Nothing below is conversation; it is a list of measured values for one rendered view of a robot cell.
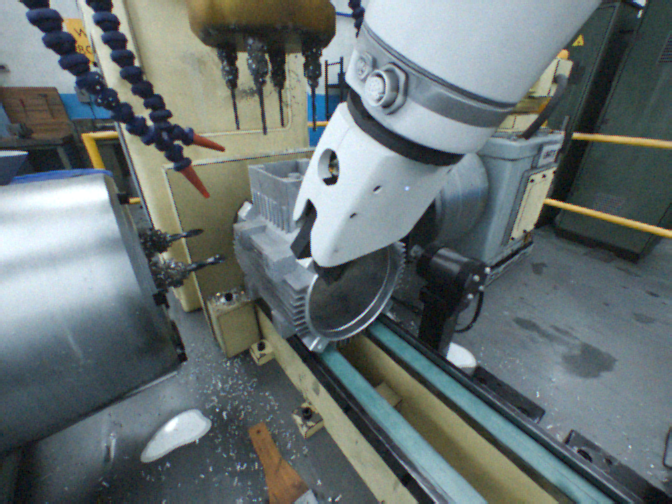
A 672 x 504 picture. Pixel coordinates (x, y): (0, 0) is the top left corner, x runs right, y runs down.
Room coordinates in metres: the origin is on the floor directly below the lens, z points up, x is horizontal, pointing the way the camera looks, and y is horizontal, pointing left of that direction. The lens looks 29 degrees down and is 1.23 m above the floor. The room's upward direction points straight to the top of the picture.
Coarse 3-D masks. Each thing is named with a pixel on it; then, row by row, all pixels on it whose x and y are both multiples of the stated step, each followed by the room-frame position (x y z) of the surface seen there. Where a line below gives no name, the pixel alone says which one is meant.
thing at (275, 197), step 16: (288, 160) 0.46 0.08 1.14; (304, 160) 0.46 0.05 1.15; (256, 176) 0.39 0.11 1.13; (272, 176) 0.35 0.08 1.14; (288, 176) 0.45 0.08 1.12; (304, 176) 0.39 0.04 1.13; (256, 192) 0.40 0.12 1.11; (272, 192) 0.35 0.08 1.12; (288, 192) 0.32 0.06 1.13; (272, 208) 0.36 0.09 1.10; (288, 208) 0.32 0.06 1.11; (272, 224) 0.36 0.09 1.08; (288, 224) 0.33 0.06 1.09
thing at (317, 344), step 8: (248, 208) 0.39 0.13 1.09; (256, 208) 0.40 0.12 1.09; (240, 216) 0.39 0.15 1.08; (248, 216) 0.39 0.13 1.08; (256, 216) 0.40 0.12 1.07; (304, 264) 0.25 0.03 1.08; (312, 264) 0.25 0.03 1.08; (312, 272) 0.25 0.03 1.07; (392, 304) 0.33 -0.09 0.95; (384, 312) 0.32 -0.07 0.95; (312, 336) 0.25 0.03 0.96; (312, 344) 0.25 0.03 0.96; (320, 344) 0.25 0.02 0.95; (320, 352) 0.25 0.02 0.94
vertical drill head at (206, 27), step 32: (192, 0) 0.38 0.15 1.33; (224, 0) 0.36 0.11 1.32; (256, 0) 0.35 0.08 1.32; (288, 0) 0.36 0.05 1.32; (320, 0) 0.39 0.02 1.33; (224, 32) 0.37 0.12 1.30; (256, 32) 0.37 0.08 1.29; (288, 32) 0.37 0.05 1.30; (320, 32) 0.40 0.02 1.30; (224, 64) 0.45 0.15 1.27; (256, 64) 0.37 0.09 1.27; (320, 64) 0.42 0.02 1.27
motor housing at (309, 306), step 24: (264, 240) 0.33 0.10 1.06; (288, 240) 0.32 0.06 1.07; (240, 264) 0.38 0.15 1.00; (360, 264) 0.39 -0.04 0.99; (384, 264) 0.35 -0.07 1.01; (264, 288) 0.30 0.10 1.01; (288, 288) 0.25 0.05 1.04; (312, 288) 0.25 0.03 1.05; (336, 288) 0.38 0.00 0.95; (360, 288) 0.36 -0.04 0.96; (384, 288) 0.34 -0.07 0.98; (288, 312) 0.24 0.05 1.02; (312, 312) 0.32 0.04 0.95; (336, 312) 0.33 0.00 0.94; (360, 312) 0.32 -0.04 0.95; (336, 336) 0.27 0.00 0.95
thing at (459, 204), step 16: (464, 160) 0.54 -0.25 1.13; (480, 160) 0.60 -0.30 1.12; (464, 176) 0.51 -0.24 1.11; (480, 176) 0.54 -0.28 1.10; (448, 192) 0.47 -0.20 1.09; (464, 192) 0.50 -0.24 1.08; (480, 192) 0.53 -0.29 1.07; (432, 208) 0.45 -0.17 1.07; (448, 208) 0.46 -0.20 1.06; (464, 208) 0.49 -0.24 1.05; (480, 208) 0.53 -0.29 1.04; (432, 224) 0.45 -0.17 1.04; (448, 224) 0.46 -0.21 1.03; (464, 224) 0.51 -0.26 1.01; (432, 240) 0.45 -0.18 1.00; (448, 240) 0.50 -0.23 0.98
